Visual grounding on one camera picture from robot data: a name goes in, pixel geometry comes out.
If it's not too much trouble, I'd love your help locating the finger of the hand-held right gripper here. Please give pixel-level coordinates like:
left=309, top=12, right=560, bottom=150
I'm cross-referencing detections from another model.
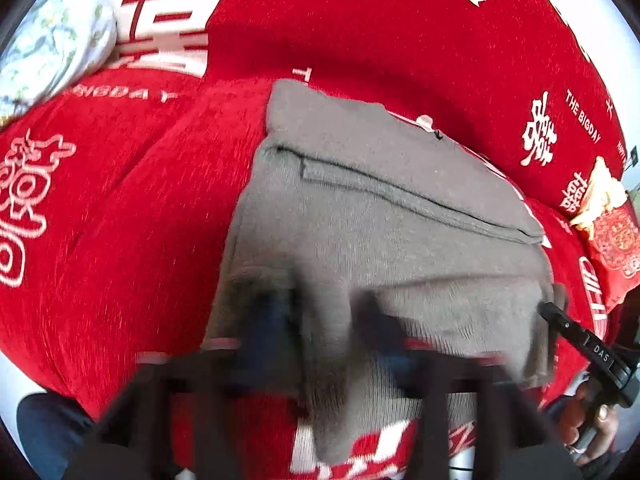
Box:
left=539, top=302, right=615, bottom=367

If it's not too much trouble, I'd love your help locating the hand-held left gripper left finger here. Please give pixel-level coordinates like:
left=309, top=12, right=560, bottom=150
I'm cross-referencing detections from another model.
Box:
left=65, top=292, right=302, bottom=480

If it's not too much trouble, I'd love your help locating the red patterned cushion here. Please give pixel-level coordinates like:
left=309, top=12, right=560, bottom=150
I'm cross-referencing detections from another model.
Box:
left=584, top=199, right=640, bottom=312

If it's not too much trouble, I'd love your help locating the person's right hand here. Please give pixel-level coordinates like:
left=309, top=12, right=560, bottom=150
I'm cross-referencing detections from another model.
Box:
left=556, top=382, right=622, bottom=462

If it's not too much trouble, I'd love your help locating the grey knit sweater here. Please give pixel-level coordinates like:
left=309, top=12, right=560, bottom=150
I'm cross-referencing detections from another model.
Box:
left=200, top=78, right=569, bottom=466

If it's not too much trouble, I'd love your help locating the red sofa with white print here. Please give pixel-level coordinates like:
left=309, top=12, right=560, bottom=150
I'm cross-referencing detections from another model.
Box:
left=0, top=0, right=632, bottom=480

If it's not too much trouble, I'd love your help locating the person's blue jeans leg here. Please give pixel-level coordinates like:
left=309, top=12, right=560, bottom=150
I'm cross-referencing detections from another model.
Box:
left=16, top=392, right=97, bottom=480

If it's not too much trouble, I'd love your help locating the white floral blanket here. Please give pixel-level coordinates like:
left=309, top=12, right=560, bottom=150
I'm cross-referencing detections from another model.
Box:
left=0, top=0, right=119, bottom=122

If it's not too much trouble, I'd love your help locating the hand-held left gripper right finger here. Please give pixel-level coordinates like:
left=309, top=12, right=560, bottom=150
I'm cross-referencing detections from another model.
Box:
left=359, top=294, right=585, bottom=480

